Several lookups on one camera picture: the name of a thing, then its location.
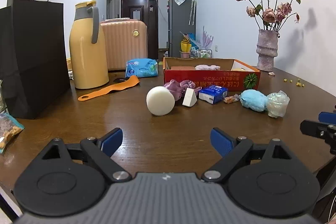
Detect blue wet wipes pack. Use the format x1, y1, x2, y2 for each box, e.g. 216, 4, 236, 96
125, 59, 158, 78

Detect fluffy lilac headband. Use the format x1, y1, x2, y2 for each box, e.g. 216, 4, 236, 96
195, 64, 221, 71

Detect black paper bag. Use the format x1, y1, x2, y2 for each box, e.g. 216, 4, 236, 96
1, 0, 71, 119

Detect yellow bucket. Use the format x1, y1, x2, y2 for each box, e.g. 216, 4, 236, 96
181, 38, 192, 53

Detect yellow crumbs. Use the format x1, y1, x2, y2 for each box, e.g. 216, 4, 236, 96
282, 77, 306, 88

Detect yellow thermos jug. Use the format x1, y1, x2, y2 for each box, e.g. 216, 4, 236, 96
69, 0, 109, 89

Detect small snack packet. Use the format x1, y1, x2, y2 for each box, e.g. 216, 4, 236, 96
224, 94, 240, 104

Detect dark brown door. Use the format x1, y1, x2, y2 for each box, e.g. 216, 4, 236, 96
121, 0, 159, 60

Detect orange shoehorn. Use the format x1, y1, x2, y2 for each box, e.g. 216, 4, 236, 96
77, 76, 140, 102

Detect blue tissue pack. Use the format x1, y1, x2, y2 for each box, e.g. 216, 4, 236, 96
198, 85, 228, 105

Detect blue fluffy puff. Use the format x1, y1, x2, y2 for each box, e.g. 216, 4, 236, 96
240, 89, 267, 112

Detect dried pink roses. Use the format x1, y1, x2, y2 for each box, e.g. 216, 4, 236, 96
235, 0, 303, 33

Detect red cardboard box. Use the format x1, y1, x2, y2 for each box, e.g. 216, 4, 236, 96
163, 57, 261, 92

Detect white triangular sponge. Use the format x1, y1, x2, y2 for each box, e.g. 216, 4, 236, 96
182, 88, 197, 107

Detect purple satin scrunchie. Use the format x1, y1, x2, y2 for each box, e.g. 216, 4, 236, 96
164, 80, 202, 101

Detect grey refrigerator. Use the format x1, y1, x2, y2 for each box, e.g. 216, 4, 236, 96
167, 0, 195, 57

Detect white foam cylinder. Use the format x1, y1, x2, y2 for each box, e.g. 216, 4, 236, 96
146, 86, 175, 116

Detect pink textured vase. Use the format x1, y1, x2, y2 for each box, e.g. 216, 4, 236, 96
256, 30, 278, 72

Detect snack bag left edge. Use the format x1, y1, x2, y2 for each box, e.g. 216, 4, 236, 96
0, 113, 25, 153

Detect white item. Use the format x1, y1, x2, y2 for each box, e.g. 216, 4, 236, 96
266, 90, 290, 118

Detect pink suitcase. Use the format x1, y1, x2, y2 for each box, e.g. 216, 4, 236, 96
100, 18, 147, 71

